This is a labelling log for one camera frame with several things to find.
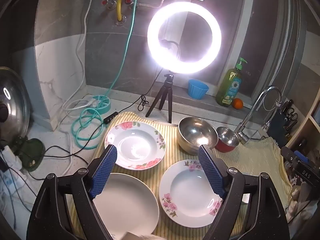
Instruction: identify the black mini tripod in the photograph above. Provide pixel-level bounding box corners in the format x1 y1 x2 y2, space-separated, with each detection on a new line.
145 73 173 123

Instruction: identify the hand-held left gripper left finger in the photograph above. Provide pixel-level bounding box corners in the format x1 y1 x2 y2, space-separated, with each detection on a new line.
26 145 118 240

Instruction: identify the white ring light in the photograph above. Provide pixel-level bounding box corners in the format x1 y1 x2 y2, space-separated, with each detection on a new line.
147 1 222 75

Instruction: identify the yellow striped towel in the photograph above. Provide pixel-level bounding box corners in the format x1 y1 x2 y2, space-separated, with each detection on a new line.
69 112 293 239

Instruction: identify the plain white plate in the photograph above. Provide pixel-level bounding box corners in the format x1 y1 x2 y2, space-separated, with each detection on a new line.
92 172 160 238

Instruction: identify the blue printed plastic bag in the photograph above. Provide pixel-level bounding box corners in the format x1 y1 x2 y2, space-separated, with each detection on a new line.
0 167 33 205

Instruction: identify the white floral deep plate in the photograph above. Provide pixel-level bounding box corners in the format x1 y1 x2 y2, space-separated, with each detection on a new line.
159 159 224 228
104 121 166 170

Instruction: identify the yellow gas hose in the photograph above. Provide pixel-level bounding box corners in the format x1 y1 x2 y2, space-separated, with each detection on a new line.
117 0 135 22

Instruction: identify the black knife holder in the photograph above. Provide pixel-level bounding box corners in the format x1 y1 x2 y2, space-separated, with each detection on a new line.
266 99 299 140

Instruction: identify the wooden shelf unit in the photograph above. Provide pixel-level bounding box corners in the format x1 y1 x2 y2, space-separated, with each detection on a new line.
285 100 320 155

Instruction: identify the large stainless steel bowl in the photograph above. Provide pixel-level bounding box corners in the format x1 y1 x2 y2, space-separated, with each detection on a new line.
177 117 218 155

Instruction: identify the dark green dish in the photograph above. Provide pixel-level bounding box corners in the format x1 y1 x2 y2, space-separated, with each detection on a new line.
12 136 46 172

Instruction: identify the green dish soap bottle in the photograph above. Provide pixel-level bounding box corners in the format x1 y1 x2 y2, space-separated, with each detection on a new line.
215 57 248 107

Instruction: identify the white power cable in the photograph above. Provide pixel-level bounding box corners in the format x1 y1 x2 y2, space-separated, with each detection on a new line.
60 0 105 160

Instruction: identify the chrome kitchen faucet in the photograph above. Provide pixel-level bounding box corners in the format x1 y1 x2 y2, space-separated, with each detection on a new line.
234 85 283 145

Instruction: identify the small red steel bowl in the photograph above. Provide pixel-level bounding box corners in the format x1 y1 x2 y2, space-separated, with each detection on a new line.
215 126 240 153

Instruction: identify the black ring light cable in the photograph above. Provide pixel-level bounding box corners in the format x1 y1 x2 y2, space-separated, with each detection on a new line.
32 67 164 180

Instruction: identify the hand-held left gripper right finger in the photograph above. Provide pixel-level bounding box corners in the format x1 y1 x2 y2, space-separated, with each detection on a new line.
198 144 290 240

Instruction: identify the stainless steel pot lid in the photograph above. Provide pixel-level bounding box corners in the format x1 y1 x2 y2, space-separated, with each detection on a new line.
0 66 31 140

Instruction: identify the blue ribbed cup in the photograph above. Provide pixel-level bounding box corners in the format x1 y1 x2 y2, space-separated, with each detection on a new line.
187 79 209 100

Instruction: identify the teal round power strip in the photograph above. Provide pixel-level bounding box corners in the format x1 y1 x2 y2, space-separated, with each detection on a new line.
86 94 111 114

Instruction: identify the white power adapter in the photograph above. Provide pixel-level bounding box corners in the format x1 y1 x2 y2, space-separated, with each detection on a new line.
1 145 24 178

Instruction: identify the teal power cable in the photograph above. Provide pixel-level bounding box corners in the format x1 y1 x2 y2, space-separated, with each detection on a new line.
72 0 145 150

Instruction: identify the black inline cable controller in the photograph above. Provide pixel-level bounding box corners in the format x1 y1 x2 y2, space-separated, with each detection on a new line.
104 111 119 123

